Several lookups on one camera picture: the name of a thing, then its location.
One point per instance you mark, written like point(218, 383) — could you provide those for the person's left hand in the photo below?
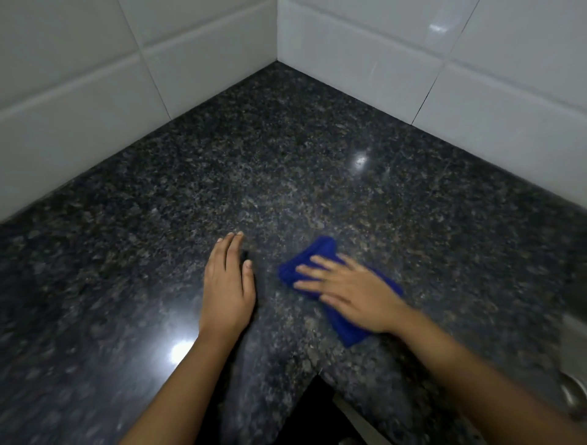
point(225, 289)

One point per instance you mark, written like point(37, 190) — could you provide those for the person's right hand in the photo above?
point(353, 295)

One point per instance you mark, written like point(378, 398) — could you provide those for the person's right little finger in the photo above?
point(308, 285)

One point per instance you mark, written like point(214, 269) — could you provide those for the person's right middle finger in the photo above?
point(326, 263)

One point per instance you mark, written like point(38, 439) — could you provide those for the person's left thumb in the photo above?
point(248, 275)

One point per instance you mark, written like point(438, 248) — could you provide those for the blue cleaning cloth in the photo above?
point(341, 293)

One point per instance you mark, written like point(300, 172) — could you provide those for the person's right forearm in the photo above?
point(481, 380)

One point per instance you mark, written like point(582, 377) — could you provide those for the person's left forearm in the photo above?
point(179, 389)

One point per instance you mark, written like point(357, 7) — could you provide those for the steel sink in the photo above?
point(574, 362)

